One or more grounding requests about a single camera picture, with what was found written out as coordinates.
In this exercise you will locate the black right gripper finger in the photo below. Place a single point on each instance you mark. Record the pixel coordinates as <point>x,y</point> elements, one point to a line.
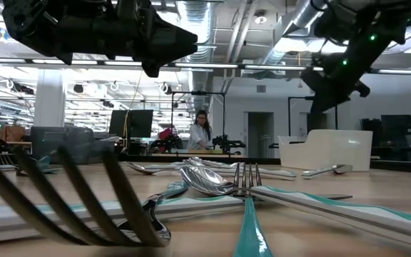
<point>325,101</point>

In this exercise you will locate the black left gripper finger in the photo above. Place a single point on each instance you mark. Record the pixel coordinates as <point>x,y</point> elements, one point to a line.
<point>152,66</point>
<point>173,37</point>

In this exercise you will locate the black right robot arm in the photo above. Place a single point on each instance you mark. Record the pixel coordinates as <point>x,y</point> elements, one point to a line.
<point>387,21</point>

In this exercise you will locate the black background robot arm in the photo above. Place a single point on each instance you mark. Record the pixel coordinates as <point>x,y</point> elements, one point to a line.
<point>227,142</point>
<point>168,144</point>

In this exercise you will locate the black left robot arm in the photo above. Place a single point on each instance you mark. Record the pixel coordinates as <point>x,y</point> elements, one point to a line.
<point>34,25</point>

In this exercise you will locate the black monitors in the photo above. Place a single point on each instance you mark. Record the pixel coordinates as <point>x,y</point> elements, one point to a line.
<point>139,123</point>

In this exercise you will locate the red object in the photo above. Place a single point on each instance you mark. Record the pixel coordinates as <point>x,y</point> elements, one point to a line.
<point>165,133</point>

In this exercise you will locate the grey doorway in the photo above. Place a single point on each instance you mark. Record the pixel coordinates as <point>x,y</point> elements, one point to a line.
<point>260,128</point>

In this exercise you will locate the overhead rig beam with lights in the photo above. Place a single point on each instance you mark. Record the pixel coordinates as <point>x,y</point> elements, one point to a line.
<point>241,66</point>

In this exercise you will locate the person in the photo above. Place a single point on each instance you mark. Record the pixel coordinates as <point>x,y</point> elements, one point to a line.
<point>198,137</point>

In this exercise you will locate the dark grey plastic bin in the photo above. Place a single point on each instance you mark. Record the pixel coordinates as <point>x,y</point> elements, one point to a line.
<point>73,139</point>

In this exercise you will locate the brown cardboard box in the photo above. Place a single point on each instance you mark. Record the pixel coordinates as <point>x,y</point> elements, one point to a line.
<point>13,133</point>

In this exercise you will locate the black background rig frame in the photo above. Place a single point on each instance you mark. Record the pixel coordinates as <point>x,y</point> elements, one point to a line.
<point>198,93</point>
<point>300,97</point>

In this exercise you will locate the silver ventilation duct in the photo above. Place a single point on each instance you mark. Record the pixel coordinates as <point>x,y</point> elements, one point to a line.
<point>294,18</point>
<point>203,18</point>

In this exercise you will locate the wall vent grille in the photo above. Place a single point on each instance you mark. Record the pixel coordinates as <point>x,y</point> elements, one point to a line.
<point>261,89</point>

